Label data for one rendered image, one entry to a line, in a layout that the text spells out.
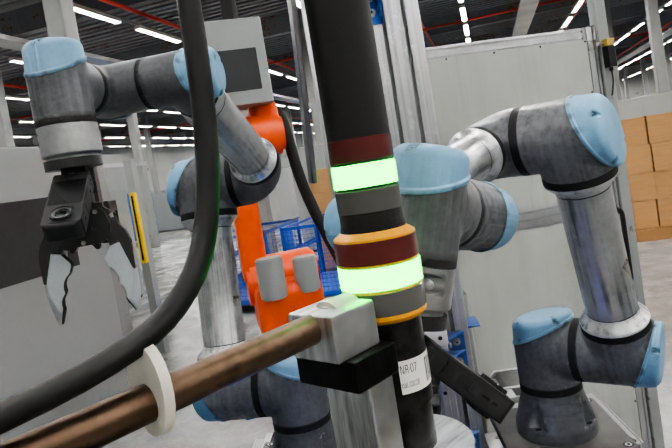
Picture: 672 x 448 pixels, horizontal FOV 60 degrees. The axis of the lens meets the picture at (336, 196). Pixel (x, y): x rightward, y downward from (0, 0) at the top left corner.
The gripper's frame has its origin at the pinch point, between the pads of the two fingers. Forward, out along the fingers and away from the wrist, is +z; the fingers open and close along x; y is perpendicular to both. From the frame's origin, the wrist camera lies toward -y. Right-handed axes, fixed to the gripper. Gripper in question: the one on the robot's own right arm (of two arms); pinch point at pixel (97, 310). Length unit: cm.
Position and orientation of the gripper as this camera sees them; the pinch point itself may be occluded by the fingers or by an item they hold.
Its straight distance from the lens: 82.9
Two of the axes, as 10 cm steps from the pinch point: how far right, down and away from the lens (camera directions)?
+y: -2.0, -0.2, 9.8
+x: -9.7, 1.7, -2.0
